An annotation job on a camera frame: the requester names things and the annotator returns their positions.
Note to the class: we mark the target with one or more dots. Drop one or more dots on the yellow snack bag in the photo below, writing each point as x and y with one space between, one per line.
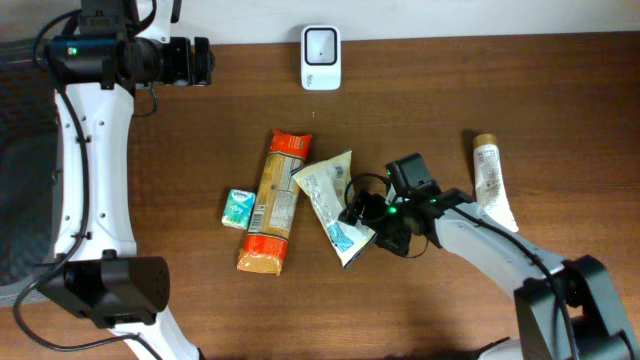
325 183

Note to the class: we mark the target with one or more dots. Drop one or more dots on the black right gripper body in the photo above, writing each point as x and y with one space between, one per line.
388 220

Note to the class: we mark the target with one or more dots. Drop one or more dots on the grey plastic mesh basket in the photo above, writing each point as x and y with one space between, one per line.
30 194

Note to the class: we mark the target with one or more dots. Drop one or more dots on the orange pasta package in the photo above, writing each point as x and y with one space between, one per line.
267 240

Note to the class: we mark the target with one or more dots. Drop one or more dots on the white tube with gold cap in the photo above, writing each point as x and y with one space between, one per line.
490 189

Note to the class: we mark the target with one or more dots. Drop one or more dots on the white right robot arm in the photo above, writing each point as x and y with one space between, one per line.
565 309

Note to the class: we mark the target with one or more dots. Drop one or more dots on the teal tissue pack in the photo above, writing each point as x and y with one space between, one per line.
238 209

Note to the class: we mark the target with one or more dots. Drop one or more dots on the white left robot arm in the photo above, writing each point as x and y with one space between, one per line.
107 51

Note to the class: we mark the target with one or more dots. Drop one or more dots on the white barcode scanner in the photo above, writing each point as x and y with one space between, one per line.
321 58

